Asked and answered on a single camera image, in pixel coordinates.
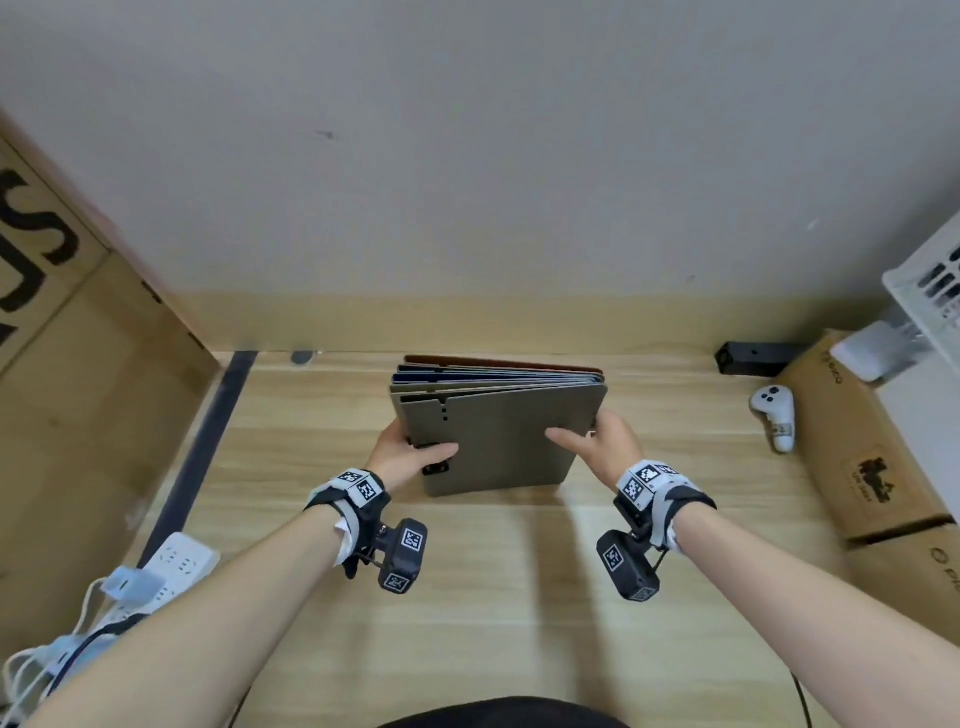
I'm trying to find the small black box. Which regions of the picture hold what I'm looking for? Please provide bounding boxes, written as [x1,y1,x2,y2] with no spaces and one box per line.
[714,342,810,378]

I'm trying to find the large printed cardboard box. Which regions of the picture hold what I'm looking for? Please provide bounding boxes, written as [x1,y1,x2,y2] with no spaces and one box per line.
[0,112,223,661]

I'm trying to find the person's right hand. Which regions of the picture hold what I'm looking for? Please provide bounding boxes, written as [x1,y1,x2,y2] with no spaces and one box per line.
[545,408,647,487]

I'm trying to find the white power strip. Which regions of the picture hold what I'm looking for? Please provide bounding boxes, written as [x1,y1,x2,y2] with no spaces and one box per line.
[137,531,222,603]

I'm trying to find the white charger block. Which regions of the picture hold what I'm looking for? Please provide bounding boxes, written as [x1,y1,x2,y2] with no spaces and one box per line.
[828,320,925,384]

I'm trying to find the left wristband with marker tags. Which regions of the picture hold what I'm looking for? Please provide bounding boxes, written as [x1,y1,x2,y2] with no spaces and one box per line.
[303,468,393,580]

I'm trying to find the person's black clothing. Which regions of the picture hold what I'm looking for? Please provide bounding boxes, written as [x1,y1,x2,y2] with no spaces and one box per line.
[375,696,633,728]

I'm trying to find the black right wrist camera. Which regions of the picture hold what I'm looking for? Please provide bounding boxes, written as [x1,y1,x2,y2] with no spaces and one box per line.
[596,528,662,603]

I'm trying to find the person's left hand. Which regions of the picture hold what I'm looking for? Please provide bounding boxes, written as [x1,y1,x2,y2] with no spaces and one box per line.
[366,420,461,493]

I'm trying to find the right wristband with marker tags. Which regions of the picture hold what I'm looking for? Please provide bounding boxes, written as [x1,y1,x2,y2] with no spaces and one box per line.
[612,459,718,556]

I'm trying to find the plain cardboard box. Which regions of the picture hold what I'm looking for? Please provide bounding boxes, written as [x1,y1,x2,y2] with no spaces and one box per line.
[842,523,960,648]

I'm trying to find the stack of coloured tablet covers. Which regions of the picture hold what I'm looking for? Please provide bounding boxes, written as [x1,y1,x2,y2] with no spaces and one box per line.
[388,354,607,451]

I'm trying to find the long cardboard box black print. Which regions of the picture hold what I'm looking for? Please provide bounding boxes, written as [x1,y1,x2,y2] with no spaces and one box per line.
[774,328,955,546]

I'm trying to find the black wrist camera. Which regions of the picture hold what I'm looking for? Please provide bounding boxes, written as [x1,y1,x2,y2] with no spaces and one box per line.
[596,528,662,603]
[358,517,430,594]

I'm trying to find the wristband with marker tags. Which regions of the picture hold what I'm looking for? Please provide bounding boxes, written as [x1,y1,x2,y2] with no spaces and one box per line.
[303,468,393,580]
[612,459,718,556]

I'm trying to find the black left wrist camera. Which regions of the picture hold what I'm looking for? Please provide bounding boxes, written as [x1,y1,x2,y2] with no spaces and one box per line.
[358,517,430,594]

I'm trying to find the dark strip on table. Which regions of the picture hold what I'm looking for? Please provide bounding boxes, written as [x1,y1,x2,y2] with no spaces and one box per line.
[138,350,261,573]

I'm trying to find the person's left forearm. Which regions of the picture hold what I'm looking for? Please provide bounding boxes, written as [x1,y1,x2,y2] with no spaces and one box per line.
[21,504,355,728]

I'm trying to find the person's right forearm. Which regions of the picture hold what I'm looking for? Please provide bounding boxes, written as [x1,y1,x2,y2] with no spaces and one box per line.
[669,504,960,728]

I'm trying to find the white handheld controller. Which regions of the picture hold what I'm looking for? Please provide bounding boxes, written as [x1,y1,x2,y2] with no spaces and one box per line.
[750,384,797,455]

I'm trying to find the white cables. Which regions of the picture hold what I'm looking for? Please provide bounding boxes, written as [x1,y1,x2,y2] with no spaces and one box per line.
[0,577,151,728]

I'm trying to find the white plastic basket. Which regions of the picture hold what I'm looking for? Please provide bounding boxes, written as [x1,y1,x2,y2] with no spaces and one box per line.
[881,223,960,345]

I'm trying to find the translucent blue plug adapter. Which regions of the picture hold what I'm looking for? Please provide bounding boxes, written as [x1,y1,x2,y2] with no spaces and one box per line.
[99,567,164,603]

